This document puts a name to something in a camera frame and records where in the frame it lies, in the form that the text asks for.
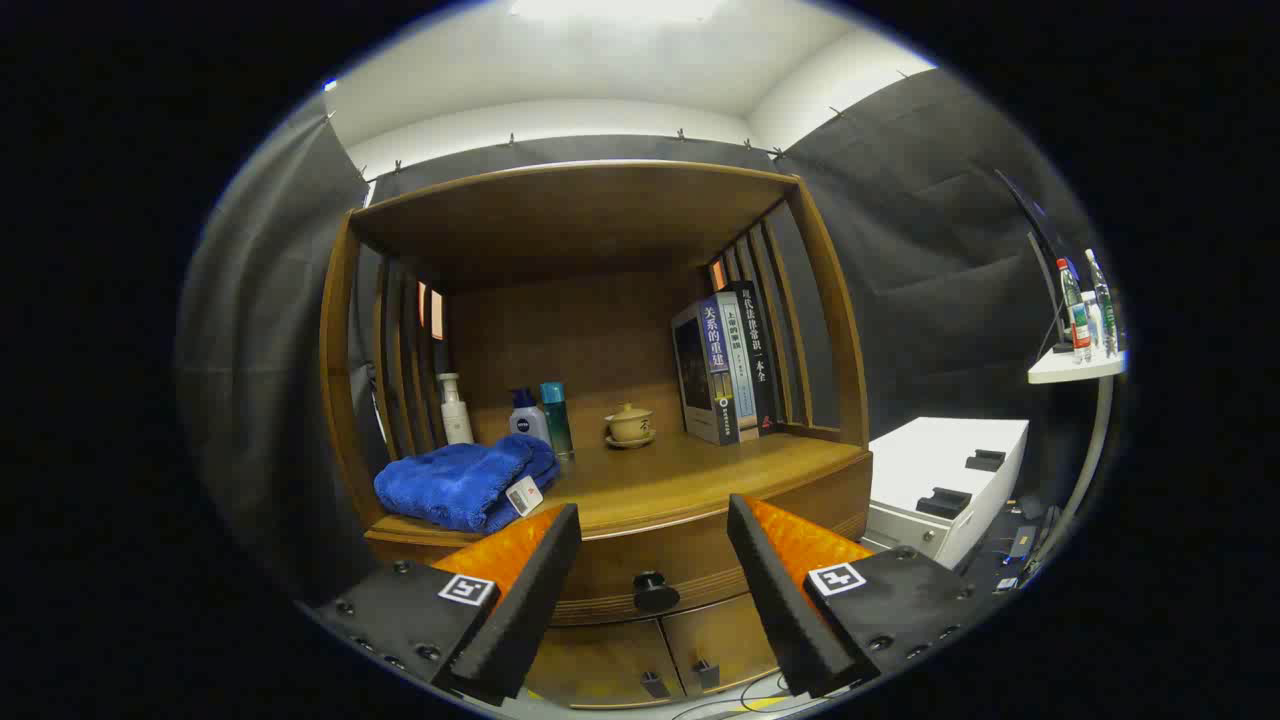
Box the white bottle blue cap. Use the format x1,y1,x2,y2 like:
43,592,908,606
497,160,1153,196
508,388,552,446

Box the teal bottle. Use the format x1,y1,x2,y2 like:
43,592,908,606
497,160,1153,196
540,381,576,461

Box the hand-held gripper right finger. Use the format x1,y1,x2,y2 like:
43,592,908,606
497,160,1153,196
727,494,1001,699

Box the dark monitor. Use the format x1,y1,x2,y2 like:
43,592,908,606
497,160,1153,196
993,168,1076,354

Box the wooden countertop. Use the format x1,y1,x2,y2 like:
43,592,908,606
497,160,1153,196
365,432,869,541

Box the light blue book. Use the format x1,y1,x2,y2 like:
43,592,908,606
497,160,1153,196
716,291,761,438

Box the wooden cabinet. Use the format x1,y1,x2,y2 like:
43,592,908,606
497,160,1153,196
318,160,874,709

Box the white pump bottle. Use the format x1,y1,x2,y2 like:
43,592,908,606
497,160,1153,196
437,373,475,446

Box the wooden cabinet door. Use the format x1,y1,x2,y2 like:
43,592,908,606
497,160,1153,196
525,618,686,709
660,594,781,698

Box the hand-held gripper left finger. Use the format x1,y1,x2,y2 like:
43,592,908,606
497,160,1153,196
310,503,583,707

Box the grey book blue spine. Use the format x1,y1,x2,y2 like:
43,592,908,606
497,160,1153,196
671,296,741,447

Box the wooden drawer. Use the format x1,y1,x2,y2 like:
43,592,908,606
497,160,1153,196
365,452,873,628

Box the grey curved pole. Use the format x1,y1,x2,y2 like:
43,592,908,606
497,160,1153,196
1030,375,1116,581

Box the beige lidded teacup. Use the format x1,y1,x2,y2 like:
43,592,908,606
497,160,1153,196
604,403,658,450

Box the black drawer knob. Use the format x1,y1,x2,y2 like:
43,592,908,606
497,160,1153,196
633,571,681,614

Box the blue towel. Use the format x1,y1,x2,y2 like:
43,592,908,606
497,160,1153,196
374,433,561,534

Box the white cabinet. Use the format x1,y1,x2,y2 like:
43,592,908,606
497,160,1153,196
862,417,1030,571

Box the floor cables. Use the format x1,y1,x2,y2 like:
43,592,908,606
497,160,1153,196
680,670,791,716

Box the white shelf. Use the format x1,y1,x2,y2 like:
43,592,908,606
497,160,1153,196
1028,345,1128,386

